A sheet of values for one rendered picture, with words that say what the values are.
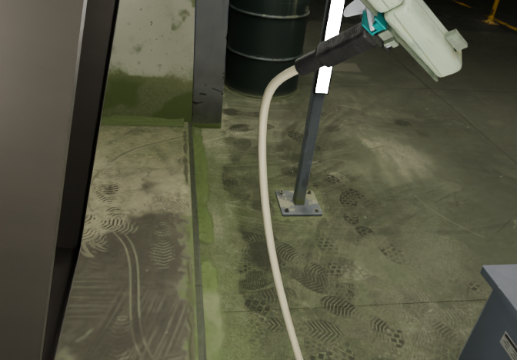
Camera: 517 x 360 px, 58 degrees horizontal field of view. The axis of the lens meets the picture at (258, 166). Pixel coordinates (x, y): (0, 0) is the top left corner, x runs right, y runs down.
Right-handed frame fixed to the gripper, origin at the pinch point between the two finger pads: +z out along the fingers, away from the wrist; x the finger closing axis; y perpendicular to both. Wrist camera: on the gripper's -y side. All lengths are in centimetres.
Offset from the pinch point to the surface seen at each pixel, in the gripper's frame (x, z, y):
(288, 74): -0.4, -0.2, 18.3
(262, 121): -4.6, 3.6, 27.4
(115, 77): -36, -99, 201
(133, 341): -43, 38, 116
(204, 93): -81, -107, 177
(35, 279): 23, 40, 28
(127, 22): -24, -118, 178
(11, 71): 36.0, 26.2, 13.2
